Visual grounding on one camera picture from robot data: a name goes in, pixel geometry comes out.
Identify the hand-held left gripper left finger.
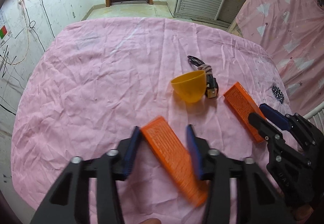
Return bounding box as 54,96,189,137
30,126,141,224

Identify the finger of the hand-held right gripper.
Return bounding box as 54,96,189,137
259,104,291,131
248,112,284,142

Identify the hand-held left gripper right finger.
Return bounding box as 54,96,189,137
185,125,295,224

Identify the orange plastic block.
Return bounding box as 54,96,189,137
140,116,209,207
223,81,267,144

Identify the person's left hand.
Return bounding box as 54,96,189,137
137,218,162,224

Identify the white metal chair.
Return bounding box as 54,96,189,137
304,102,324,128

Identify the yellow plastic cup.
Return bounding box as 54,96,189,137
170,70,207,103

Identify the pink tablecloth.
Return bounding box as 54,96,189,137
11,17,291,224

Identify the pink bed cover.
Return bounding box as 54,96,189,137
234,0,324,118

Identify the black usb cable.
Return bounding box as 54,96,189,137
187,55,219,99

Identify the wooden bed frame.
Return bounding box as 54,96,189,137
227,21,241,35

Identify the black wall cable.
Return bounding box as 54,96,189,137
20,0,55,67

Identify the red green wall sticker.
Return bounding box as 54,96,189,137
0,25,11,39

